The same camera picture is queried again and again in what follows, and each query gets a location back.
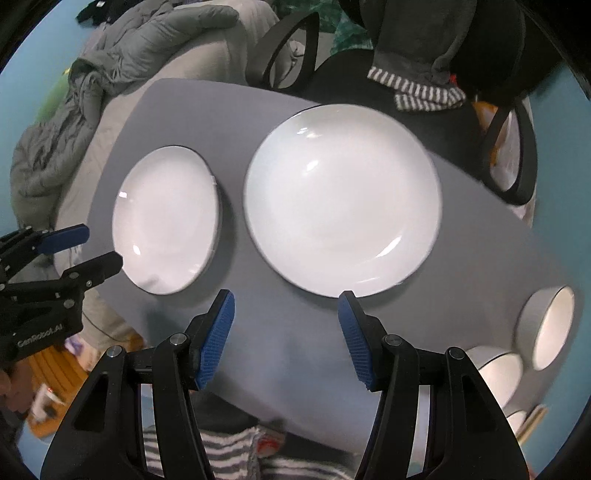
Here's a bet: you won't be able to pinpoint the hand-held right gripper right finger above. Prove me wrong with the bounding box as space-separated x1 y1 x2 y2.
338 291 529 480

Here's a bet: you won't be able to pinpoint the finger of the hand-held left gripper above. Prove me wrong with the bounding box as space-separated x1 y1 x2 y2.
58 251 124 296
0 224 90 282

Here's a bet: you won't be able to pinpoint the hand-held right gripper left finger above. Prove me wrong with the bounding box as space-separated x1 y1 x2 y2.
46 290 236 480

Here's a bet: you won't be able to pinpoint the small white plate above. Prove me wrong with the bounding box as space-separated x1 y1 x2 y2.
112 146 223 296

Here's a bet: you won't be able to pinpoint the stack of white plates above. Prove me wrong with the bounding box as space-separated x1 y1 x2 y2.
243 104 443 298

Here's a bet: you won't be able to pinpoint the white bowl with black rim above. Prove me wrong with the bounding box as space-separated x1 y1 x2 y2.
464 346 525 409
516 286 575 371
503 408 529 439

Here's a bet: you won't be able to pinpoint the orange wooden board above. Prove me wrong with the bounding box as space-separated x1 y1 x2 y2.
25 335 146 439

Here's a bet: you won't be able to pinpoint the striped grey white clothing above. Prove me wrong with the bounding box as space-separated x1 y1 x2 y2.
141 425 363 480

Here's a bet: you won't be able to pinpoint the wooden sticks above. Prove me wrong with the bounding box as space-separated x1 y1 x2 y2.
518 405 549 445

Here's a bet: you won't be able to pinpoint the grey puffer jacket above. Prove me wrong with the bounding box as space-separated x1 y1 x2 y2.
11 0 280 222

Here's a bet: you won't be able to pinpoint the black office chair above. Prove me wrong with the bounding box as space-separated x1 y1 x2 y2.
247 0 539 206

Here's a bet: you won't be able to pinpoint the grey garment with striped cuffs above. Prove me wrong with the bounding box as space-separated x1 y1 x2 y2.
360 0 468 112

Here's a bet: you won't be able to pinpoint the green patterned cloth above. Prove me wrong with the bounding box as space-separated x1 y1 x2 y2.
318 9 375 54

